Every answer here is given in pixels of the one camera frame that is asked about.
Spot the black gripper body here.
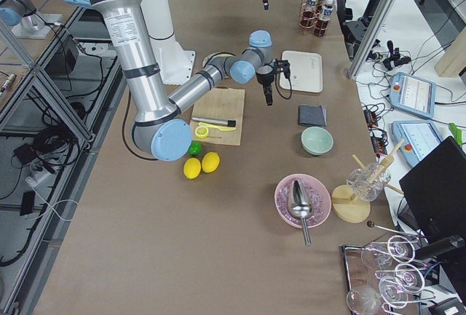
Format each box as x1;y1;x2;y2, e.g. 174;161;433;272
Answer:
256;67;275;92

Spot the pink bowl with ice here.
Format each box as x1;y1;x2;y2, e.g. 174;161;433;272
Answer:
275;174;331;228

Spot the glass mug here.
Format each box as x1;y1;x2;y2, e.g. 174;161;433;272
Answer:
347;164;391;202

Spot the copper wire bottle rack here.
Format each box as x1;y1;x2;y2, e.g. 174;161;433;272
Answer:
299;0;323;34

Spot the blue teach pendant far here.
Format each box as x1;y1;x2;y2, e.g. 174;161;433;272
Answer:
389;73;436;119

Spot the steel ice scoop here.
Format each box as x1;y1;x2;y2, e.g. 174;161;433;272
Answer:
287;180;312;246

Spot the grey folded cloth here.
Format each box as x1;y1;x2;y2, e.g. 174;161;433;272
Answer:
298;104;327;127

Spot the lemon half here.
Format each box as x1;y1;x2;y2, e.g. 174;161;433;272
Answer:
194;125;209;139

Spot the green lime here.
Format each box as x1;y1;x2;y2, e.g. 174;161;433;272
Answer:
188;140;202;156

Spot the black monitor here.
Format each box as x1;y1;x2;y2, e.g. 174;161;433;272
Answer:
399;136;465;242

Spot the aluminium frame post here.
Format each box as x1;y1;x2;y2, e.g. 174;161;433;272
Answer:
348;0;395;81

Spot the steel muddler black tip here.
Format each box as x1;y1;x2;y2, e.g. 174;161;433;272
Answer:
191;116;237;127

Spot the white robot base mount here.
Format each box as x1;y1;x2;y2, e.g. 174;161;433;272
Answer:
141;0;196;85

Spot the blue teach pendant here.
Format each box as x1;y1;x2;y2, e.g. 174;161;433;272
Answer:
391;120;444;167
389;73;436;119

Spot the cream rabbit tray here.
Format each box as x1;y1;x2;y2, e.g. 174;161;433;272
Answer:
282;50;323;93

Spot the yellow plastic knife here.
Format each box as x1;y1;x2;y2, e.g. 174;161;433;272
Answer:
198;122;236;132

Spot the tea bottle lower left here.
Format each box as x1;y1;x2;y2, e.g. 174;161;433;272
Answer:
302;0;318;20

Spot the white round plate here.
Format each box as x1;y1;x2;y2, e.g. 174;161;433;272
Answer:
202;52;220;68

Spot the yellow lemon lower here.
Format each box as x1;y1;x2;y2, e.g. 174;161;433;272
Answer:
183;157;202;180

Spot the tea bottle lower right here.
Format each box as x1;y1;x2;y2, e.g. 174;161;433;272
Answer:
314;0;333;37

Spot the blue teach pendant near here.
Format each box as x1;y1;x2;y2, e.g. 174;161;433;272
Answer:
391;120;444;167

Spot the black camera mount wrist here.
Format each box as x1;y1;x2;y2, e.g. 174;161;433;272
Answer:
274;59;291;79

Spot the wooden mug tree stand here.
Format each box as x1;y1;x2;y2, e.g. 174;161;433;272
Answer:
331;140;404;223

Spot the mint green bowl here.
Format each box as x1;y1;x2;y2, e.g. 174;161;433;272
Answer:
301;127;334;156

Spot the bamboo cutting board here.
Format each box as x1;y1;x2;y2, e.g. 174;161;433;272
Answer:
189;87;245;145

